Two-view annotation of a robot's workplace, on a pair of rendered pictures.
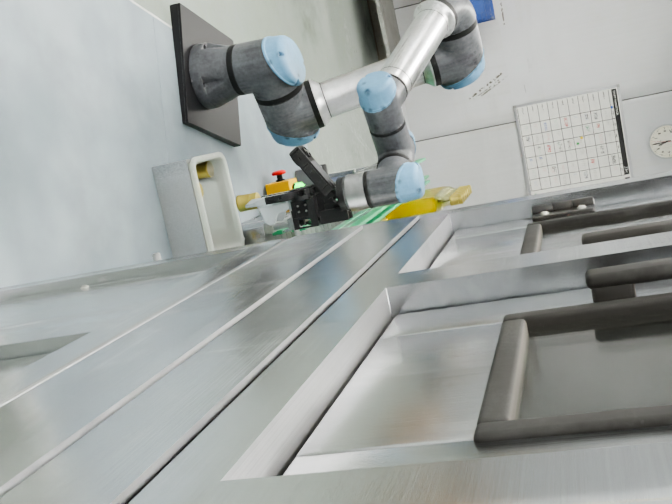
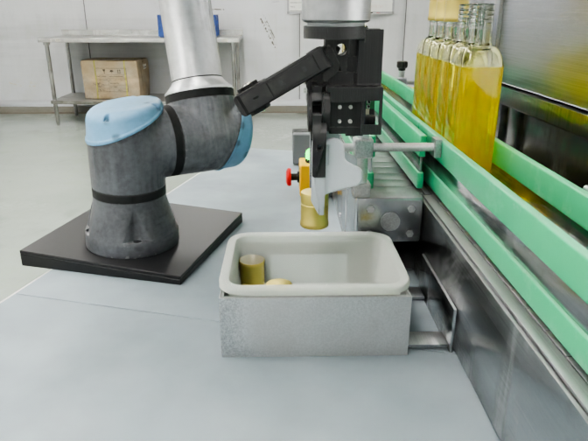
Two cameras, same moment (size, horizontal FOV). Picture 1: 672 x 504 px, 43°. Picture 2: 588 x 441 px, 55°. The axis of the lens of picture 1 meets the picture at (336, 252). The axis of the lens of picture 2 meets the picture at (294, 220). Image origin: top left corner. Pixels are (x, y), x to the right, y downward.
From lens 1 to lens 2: 108 cm
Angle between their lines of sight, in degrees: 8
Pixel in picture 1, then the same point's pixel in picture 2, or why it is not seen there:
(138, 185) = (242, 395)
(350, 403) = not seen: outside the picture
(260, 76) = (136, 157)
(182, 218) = (318, 325)
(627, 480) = not seen: outside the picture
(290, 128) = (224, 134)
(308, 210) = (351, 101)
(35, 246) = not seen: outside the picture
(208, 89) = (144, 236)
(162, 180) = (247, 344)
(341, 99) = (198, 52)
